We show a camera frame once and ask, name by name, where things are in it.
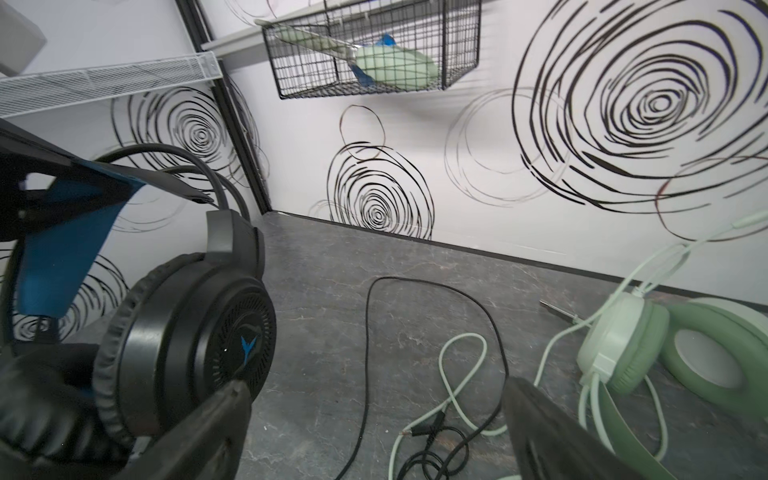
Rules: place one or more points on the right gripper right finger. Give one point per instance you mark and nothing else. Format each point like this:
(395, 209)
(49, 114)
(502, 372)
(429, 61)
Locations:
(548, 444)

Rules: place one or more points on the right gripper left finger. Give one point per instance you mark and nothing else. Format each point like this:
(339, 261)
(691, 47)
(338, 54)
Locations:
(207, 444)

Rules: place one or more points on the black gaming headphones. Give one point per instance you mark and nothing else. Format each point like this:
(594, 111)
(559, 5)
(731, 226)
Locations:
(181, 333)

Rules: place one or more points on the mint green headphones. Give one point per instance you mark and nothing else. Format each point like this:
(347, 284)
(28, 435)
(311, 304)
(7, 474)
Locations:
(715, 348)

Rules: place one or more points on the green brush in basket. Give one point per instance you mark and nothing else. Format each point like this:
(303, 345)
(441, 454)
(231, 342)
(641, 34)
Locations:
(406, 69)

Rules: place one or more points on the blue tool in basket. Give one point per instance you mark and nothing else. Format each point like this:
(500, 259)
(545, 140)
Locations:
(369, 70)

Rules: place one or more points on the white mesh wall shelf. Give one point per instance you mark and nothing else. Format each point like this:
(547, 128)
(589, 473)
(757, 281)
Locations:
(38, 92)

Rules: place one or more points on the black wire wall basket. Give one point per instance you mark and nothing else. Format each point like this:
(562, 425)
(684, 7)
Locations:
(446, 31)

